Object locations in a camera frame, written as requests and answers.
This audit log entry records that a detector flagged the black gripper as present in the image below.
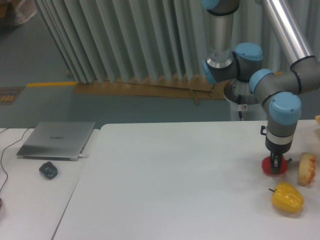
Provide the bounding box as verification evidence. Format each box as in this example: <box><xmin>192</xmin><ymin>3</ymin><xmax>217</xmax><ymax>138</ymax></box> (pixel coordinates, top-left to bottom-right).
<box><xmin>265</xmin><ymin>138</ymin><xmax>292</xmax><ymax>175</ymax></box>

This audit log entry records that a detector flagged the red bell pepper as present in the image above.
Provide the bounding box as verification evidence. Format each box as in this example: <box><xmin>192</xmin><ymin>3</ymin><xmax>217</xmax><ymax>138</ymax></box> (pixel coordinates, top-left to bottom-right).
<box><xmin>261</xmin><ymin>156</ymin><xmax>292</xmax><ymax>176</ymax></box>

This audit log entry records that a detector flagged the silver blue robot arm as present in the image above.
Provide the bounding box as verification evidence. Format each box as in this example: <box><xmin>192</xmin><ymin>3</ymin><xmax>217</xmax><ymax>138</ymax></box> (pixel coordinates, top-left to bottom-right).
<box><xmin>202</xmin><ymin>0</ymin><xmax>320</xmax><ymax>175</ymax></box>

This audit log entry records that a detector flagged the wooden basket corner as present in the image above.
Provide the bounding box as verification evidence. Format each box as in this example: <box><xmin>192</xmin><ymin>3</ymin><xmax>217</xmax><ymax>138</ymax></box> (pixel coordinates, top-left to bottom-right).
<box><xmin>314</xmin><ymin>115</ymin><xmax>320</xmax><ymax>126</ymax></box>

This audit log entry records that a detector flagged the yellow bell pepper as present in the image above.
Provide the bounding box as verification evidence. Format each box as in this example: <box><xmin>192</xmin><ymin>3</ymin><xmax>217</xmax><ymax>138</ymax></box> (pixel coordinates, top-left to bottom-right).
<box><xmin>268</xmin><ymin>181</ymin><xmax>305</xmax><ymax>214</ymax></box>

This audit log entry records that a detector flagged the brown cardboard sheet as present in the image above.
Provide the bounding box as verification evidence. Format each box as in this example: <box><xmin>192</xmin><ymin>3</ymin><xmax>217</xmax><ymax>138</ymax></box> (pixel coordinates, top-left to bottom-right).
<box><xmin>73</xmin><ymin>74</ymin><xmax>229</xmax><ymax>104</ymax></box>

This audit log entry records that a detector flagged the silver closed laptop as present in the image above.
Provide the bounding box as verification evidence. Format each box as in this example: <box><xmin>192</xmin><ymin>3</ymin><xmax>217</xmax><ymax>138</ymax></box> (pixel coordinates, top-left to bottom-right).
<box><xmin>16</xmin><ymin>121</ymin><xmax>95</xmax><ymax>161</ymax></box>

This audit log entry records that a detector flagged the pale green folding curtain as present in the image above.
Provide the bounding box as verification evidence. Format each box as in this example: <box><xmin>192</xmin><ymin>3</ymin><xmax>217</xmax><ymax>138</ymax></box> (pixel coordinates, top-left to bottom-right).
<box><xmin>35</xmin><ymin>0</ymin><xmax>320</xmax><ymax>85</ymax></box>

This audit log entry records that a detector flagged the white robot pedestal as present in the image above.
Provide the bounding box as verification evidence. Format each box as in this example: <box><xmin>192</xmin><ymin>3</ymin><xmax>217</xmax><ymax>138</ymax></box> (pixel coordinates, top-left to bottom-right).
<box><xmin>223</xmin><ymin>78</ymin><xmax>267</xmax><ymax>121</ymax></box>

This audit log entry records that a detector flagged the black laptop cable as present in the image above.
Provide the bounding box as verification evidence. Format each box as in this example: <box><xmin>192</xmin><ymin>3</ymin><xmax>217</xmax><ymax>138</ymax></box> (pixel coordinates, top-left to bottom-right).
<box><xmin>0</xmin><ymin>126</ymin><xmax>36</xmax><ymax>193</ymax></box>

